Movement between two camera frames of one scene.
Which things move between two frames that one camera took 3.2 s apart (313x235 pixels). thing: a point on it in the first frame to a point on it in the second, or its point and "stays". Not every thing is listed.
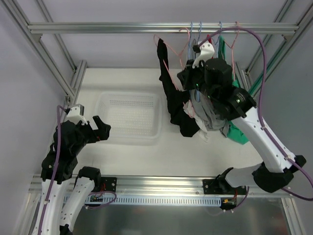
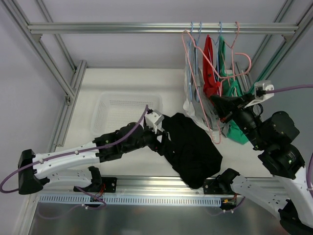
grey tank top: (208, 113) stays
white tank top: (202, 132) to (190, 109)
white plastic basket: (132, 116) stays
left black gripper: (89, 133) to (159, 141)
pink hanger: (232, 51) stays
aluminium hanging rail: (165, 28) stays
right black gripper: (185, 75) to (231, 110)
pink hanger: (192, 113) to (208, 82)
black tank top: (177, 98) to (193, 154)
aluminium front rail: (159, 186) stays
